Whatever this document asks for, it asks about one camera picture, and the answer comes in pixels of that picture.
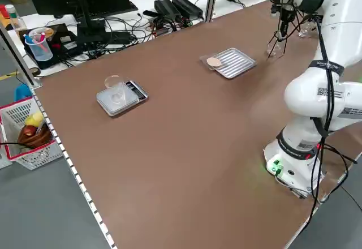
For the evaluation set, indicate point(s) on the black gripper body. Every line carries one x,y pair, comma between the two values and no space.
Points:
285,15

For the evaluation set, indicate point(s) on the small glass beaker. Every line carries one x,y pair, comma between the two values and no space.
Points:
305,32

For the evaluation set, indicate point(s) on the glass alcohol lamp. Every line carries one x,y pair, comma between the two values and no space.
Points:
275,51

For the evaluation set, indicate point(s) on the asbestos net with round centre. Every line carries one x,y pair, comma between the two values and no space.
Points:
214,61

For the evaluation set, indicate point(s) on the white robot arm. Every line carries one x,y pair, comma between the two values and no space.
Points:
311,96

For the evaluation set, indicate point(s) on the large clear beaker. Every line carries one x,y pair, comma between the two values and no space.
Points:
114,90

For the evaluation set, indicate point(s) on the ribbed metal tray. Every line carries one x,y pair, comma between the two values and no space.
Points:
237,65

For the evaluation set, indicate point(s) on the black power supply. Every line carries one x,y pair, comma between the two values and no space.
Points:
167,8
188,7

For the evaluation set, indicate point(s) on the silver digital scale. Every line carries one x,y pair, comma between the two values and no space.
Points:
104,102

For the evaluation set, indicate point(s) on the black monitor stand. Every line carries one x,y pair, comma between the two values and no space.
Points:
85,25

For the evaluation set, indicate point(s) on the clear cup with pens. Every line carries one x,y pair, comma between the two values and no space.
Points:
39,52

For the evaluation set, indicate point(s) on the dark tape roll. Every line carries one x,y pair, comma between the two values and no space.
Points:
29,72

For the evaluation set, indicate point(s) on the yellow fruit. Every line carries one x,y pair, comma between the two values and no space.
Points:
34,119

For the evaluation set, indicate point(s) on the brown wooden bowl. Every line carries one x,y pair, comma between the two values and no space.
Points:
39,140

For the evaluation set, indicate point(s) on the blue plastic object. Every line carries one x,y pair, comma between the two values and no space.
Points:
22,92

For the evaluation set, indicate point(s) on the clear bottle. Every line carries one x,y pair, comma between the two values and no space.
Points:
14,19

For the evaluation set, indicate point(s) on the red apple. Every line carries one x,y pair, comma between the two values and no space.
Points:
28,131

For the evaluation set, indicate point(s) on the white plastic basket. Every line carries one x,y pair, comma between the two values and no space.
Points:
34,158

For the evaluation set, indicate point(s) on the red container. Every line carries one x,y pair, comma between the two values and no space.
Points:
3,11

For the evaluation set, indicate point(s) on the aluminium frame post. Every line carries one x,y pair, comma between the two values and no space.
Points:
22,62
211,2

